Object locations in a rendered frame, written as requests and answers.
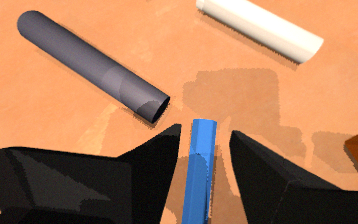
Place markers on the dark grey cylinder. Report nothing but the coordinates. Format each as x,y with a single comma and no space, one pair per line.
94,66

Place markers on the blue stylus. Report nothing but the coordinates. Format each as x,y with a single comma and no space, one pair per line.
199,172

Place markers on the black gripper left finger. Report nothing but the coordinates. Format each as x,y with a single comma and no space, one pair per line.
131,188

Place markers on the white cylinder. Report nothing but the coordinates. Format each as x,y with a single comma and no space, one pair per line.
252,20

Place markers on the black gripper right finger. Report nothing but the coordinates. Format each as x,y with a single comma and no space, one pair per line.
274,190

